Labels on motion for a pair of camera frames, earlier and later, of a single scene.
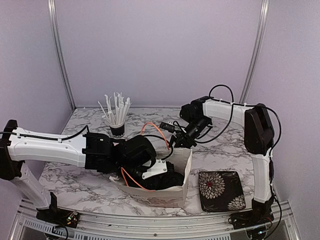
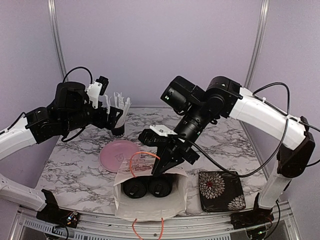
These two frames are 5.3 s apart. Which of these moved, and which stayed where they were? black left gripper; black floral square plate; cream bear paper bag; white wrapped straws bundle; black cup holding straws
Moved: cream bear paper bag; black left gripper
Stayed: black cup holding straws; black floral square plate; white wrapped straws bundle
